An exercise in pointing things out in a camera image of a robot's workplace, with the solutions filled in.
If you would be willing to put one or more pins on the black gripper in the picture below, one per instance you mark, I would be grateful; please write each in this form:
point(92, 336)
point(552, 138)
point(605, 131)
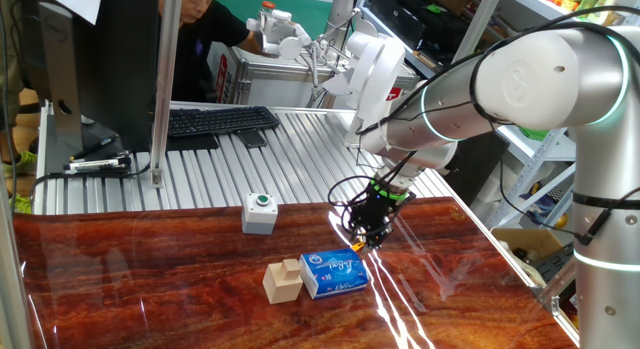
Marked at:
point(372, 214)

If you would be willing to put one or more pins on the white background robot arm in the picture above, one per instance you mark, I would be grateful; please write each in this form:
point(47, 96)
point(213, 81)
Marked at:
point(375, 74)

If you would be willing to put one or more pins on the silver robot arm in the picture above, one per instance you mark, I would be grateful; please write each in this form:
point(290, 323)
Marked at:
point(540, 79)

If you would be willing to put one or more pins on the blue tissue pack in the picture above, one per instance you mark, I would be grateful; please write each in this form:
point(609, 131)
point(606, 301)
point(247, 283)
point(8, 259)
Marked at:
point(332, 274)

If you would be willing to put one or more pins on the wooden block puzzle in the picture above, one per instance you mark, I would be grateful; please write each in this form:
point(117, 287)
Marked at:
point(280, 289)

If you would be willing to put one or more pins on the grey box green button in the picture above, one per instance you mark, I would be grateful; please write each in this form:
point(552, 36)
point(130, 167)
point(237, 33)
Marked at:
point(259, 219)

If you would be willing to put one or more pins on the black panel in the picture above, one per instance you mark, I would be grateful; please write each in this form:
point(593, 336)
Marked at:
point(475, 169)

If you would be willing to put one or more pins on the black smartphone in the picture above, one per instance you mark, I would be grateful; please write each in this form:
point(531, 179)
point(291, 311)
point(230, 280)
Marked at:
point(251, 138)

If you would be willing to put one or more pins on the open cardboard box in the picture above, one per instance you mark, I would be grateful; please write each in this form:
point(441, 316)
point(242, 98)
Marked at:
point(530, 239)

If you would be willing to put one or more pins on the silver metal case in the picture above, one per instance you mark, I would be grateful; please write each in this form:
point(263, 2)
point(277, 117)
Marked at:
point(280, 89)

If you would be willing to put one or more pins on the black keyboard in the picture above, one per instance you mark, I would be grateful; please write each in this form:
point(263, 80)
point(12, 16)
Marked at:
point(220, 120)

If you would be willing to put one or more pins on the person in black shirt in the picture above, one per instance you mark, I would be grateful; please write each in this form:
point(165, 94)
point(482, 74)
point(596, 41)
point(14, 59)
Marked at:
point(205, 49)

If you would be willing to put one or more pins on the jar with orange lid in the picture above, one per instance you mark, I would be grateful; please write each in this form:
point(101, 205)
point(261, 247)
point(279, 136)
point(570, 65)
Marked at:
point(268, 5)

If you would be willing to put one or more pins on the white metal shelf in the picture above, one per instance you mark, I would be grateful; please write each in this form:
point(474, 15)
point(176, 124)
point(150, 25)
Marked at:
point(482, 14)

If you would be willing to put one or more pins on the white marker pen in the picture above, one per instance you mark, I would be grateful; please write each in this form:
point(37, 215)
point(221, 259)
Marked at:
point(97, 164)

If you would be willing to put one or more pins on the black pen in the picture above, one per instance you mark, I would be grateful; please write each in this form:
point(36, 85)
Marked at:
point(95, 147)

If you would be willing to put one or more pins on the black computer monitor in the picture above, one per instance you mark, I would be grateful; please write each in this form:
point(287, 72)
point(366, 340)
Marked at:
point(120, 64)

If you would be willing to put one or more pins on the white paper sheet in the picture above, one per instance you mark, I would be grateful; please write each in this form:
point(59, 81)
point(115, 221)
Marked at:
point(70, 1)

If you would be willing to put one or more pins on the aluminium frame post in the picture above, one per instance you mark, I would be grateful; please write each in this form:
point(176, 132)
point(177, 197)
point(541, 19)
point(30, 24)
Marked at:
point(165, 89)
point(12, 289)

